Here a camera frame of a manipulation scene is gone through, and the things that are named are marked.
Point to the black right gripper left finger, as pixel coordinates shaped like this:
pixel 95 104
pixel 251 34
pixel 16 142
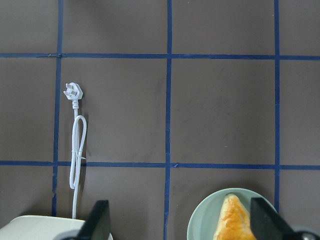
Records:
pixel 98 224

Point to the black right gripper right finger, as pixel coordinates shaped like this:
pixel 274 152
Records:
pixel 266 224

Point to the white two-slot toaster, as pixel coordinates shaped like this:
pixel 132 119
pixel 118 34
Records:
pixel 37 227

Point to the golden triangular pastry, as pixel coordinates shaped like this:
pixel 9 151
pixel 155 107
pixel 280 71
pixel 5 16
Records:
pixel 234 221

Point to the light green plate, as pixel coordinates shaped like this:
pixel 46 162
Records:
pixel 204 219

